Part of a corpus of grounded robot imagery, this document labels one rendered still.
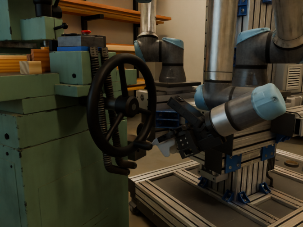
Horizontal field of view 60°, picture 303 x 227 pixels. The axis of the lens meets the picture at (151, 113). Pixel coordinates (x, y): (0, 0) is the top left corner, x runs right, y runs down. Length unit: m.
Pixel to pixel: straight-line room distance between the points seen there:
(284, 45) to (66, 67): 0.70
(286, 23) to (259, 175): 0.90
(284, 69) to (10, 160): 1.25
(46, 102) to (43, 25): 0.27
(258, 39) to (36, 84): 0.76
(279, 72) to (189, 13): 3.20
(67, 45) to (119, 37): 3.57
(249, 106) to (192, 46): 3.87
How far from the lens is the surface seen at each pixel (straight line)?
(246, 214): 1.39
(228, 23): 0.74
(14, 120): 0.74
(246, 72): 1.06
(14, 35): 1.02
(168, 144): 0.72
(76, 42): 0.75
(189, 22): 4.52
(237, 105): 0.61
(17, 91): 0.73
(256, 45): 1.05
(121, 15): 3.78
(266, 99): 0.59
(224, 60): 0.73
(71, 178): 0.88
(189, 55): 4.47
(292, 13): 0.90
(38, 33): 0.95
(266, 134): 1.15
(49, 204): 0.86
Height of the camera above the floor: 0.94
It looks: 12 degrees down
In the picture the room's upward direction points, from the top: straight up
